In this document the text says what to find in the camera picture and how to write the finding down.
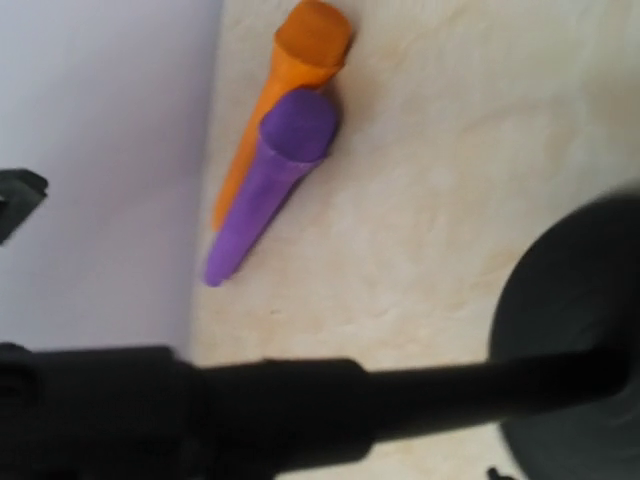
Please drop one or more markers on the short black microphone stand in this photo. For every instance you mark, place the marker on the short black microphone stand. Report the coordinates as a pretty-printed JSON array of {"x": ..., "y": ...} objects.
[{"x": 561, "y": 380}]

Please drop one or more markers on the orange toy microphone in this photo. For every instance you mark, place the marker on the orange toy microphone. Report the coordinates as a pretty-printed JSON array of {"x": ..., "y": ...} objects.
[{"x": 309, "y": 49}]

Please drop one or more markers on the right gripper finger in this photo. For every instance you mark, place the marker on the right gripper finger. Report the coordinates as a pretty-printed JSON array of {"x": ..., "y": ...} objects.
[{"x": 22, "y": 192}]

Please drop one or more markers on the purple toy microphone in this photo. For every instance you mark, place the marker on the purple toy microphone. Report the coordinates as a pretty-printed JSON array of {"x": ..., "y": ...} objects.
[{"x": 293, "y": 139}]

